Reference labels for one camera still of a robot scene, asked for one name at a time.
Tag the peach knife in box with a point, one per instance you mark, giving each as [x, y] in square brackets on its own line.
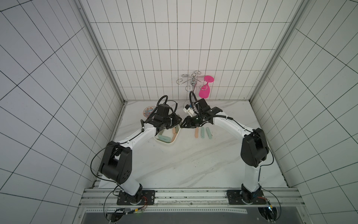
[174, 134]

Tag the peach folding fruit knife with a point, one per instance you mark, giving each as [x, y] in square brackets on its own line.
[196, 133]

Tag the mint folding fruit knife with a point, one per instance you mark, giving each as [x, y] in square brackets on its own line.
[202, 132]
[209, 133]

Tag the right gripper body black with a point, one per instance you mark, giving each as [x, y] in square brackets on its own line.
[191, 122]

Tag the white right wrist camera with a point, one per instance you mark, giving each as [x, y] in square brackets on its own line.
[189, 110]

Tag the small patterned dish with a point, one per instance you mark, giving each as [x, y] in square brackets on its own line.
[148, 111]

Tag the pink plastic wine glass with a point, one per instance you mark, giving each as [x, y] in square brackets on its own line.
[205, 89]

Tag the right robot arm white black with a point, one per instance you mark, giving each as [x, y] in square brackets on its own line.
[254, 148]

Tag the white plastic storage box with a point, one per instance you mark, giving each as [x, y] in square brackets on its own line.
[168, 136]

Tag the chrome cup holder stand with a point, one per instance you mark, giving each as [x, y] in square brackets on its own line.
[191, 81]

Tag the aluminium mounting rail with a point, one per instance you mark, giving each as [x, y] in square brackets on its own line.
[190, 198]

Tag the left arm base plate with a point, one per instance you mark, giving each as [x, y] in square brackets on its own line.
[141, 198]

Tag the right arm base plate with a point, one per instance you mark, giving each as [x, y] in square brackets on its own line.
[239, 197]

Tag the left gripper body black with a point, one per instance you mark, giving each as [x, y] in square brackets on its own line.
[171, 121]

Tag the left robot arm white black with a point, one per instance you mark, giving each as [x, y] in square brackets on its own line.
[116, 164]

